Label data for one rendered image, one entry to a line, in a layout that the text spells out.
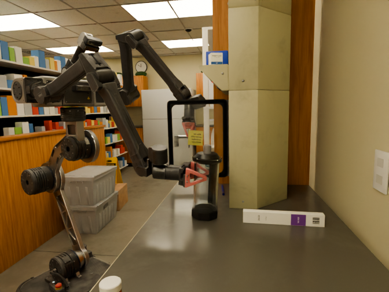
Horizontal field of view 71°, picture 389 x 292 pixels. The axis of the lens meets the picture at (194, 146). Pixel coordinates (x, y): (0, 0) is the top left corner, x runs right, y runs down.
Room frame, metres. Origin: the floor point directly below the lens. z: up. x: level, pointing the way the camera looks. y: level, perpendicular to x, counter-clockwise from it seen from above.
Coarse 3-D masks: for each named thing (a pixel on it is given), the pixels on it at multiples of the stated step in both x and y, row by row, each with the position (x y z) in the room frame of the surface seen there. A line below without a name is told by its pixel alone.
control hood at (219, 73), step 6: (204, 66) 1.07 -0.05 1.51; (210, 66) 1.07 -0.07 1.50; (216, 66) 1.07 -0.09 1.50; (222, 66) 1.06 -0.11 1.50; (228, 66) 1.06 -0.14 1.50; (204, 72) 1.07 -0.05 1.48; (210, 72) 1.07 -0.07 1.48; (216, 72) 1.07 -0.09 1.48; (222, 72) 1.06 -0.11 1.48; (228, 72) 1.06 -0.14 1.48; (210, 78) 1.07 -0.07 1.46; (216, 78) 1.07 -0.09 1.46; (222, 78) 1.06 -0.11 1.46; (228, 78) 1.06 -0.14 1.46; (216, 84) 1.07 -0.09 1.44; (222, 84) 1.06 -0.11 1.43; (228, 84) 1.06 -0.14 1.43; (222, 90) 1.08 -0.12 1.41; (228, 90) 1.10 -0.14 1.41
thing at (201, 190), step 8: (208, 160) 0.92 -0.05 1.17; (200, 168) 0.94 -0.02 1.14; (208, 168) 0.93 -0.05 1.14; (216, 168) 0.94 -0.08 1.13; (208, 176) 0.93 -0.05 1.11; (216, 176) 0.95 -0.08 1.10; (200, 184) 0.94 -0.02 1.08; (208, 184) 0.93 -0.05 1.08; (216, 184) 0.95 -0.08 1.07; (200, 192) 0.94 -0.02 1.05; (208, 192) 0.93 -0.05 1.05; (216, 192) 0.95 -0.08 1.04; (200, 200) 0.94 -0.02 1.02; (208, 200) 0.93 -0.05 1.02; (216, 200) 0.96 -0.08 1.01; (200, 208) 0.94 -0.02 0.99; (208, 208) 0.94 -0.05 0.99; (216, 208) 0.96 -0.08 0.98
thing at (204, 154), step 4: (208, 144) 0.98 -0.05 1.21; (204, 148) 0.96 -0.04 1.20; (208, 148) 0.96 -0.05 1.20; (200, 152) 0.98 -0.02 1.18; (204, 152) 0.96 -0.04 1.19; (208, 152) 0.96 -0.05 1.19; (212, 152) 0.99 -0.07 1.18; (196, 156) 0.95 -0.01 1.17; (200, 156) 0.94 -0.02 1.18; (204, 156) 0.94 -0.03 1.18; (208, 156) 0.93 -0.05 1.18; (212, 156) 0.94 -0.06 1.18; (216, 156) 0.95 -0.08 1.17
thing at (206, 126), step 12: (180, 108) 1.38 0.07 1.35; (192, 108) 1.38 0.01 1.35; (204, 108) 1.37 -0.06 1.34; (216, 108) 1.37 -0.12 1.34; (180, 120) 1.38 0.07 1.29; (192, 120) 1.38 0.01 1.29; (204, 120) 1.37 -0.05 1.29; (216, 120) 1.37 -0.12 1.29; (180, 132) 1.38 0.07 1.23; (192, 132) 1.38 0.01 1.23; (204, 132) 1.37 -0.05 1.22; (216, 132) 1.37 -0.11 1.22; (180, 144) 1.38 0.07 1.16; (192, 144) 1.38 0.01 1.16; (204, 144) 1.38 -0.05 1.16; (216, 144) 1.37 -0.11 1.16; (180, 156) 1.38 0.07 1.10
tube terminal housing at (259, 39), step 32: (256, 32) 1.04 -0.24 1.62; (288, 32) 1.15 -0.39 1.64; (256, 64) 1.04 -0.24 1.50; (288, 64) 1.15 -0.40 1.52; (256, 96) 1.04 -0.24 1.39; (288, 96) 1.16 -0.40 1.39; (256, 128) 1.04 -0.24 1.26; (288, 128) 1.16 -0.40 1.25; (256, 160) 1.04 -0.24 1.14; (256, 192) 1.04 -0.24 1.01
